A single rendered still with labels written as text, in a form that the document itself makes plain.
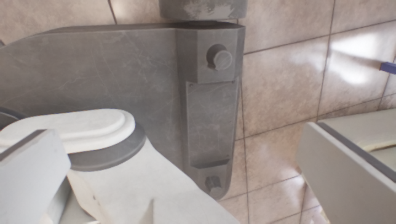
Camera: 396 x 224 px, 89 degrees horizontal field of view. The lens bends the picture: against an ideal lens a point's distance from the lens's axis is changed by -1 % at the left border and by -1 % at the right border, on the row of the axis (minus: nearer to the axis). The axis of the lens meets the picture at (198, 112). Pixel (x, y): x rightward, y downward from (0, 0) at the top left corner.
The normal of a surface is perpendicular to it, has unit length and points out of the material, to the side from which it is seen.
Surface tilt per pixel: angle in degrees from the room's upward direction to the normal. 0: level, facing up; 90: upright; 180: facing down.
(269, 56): 0
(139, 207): 90
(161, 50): 0
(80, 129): 90
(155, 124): 0
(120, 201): 90
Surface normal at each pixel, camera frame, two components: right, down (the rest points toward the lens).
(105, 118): 0.00, -0.88
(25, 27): 0.24, 0.46
